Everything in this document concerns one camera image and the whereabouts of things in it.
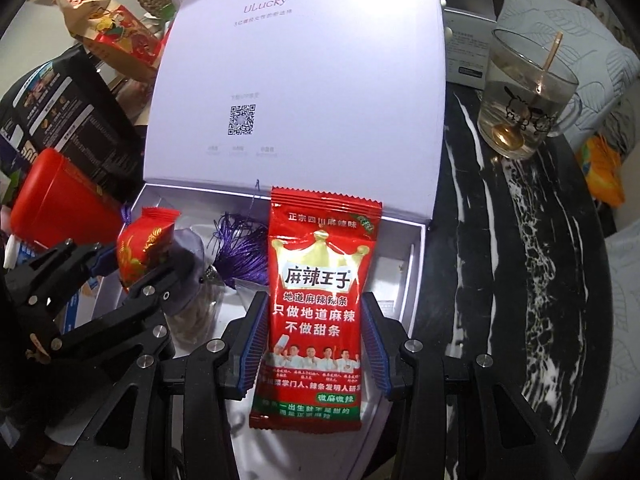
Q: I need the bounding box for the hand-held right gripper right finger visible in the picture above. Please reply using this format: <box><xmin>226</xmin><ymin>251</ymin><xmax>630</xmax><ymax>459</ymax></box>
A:
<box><xmin>360</xmin><ymin>291</ymin><xmax>581</xmax><ymax>480</ymax></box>

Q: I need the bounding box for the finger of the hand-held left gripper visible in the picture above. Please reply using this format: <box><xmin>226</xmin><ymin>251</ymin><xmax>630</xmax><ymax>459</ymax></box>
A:
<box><xmin>7</xmin><ymin>240</ymin><xmax>121</xmax><ymax>322</ymax></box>
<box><xmin>25</xmin><ymin>252</ymin><xmax>203</xmax><ymax>363</ymax></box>

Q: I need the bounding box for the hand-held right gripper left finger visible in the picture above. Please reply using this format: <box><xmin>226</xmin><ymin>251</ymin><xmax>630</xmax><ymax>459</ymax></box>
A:
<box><xmin>55</xmin><ymin>290</ymin><xmax>271</xmax><ymax>480</ymax></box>

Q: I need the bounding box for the red gold candy packet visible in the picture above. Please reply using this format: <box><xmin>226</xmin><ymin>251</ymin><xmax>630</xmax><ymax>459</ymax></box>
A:
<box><xmin>116</xmin><ymin>206</ymin><xmax>181</xmax><ymax>295</ymax></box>

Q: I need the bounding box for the red spicy strip snack packet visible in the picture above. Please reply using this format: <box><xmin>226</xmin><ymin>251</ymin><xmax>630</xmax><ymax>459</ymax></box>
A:
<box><xmin>248</xmin><ymin>185</ymin><xmax>383</xmax><ymax>432</ymax></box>

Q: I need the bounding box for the lilac gift box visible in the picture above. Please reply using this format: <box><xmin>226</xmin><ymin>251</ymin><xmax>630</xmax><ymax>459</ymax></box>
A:
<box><xmin>122</xmin><ymin>0</ymin><xmax>446</xmax><ymax>480</ymax></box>

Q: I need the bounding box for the clear plastic bag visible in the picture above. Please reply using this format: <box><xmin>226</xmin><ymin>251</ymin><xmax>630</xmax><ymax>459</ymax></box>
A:
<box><xmin>165</xmin><ymin>227</ymin><xmax>226</xmax><ymax>346</ymax></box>

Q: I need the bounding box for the blue white carton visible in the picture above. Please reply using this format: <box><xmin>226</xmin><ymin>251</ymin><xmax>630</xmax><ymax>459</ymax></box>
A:
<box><xmin>62</xmin><ymin>275</ymin><xmax>108</xmax><ymax>333</ymax></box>

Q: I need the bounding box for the purple tassel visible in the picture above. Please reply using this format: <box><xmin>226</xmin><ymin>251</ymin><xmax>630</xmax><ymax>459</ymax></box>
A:
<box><xmin>202</xmin><ymin>212</ymin><xmax>271</xmax><ymax>293</ymax></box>

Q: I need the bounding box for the red plastic jar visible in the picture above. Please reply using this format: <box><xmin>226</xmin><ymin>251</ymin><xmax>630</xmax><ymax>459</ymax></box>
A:
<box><xmin>10</xmin><ymin>147</ymin><xmax>136</xmax><ymax>251</ymax></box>

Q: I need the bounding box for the black printed bag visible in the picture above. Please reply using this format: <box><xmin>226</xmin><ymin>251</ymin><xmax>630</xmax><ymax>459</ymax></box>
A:
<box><xmin>0</xmin><ymin>45</ymin><xmax>146</xmax><ymax>201</ymax></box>

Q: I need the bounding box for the brown paper snack bag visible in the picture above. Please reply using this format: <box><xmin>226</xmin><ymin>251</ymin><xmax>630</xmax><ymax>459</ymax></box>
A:
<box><xmin>52</xmin><ymin>0</ymin><xmax>168</xmax><ymax>83</ymax></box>

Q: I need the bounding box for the white leaf pattern chair cushion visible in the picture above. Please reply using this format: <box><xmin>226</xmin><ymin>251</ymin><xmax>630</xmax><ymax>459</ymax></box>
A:
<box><xmin>492</xmin><ymin>0</ymin><xmax>640</xmax><ymax>136</ymax></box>
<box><xmin>602</xmin><ymin>232</ymin><xmax>640</xmax><ymax>411</ymax></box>

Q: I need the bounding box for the glass cup with cartoon print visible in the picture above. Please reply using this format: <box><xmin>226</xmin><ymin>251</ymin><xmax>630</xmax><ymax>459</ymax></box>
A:
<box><xmin>477</xmin><ymin>27</ymin><xmax>581</xmax><ymax>162</ymax></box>

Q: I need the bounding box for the orange plastic bag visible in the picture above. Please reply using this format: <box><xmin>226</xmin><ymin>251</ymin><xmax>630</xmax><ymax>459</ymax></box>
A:
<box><xmin>575</xmin><ymin>135</ymin><xmax>627</xmax><ymax>207</ymax></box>

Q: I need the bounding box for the white cardboard box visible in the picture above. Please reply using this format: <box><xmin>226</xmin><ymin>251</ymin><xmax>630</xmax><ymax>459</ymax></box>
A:
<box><xmin>440</xmin><ymin>0</ymin><xmax>498</xmax><ymax>88</ymax></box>

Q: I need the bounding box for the gold spoon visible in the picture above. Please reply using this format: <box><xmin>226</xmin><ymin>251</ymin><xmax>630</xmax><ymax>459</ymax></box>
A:
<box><xmin>492</xmin><ymin>31</ymin><xmax>563</xmax><ymax>153</ymax></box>

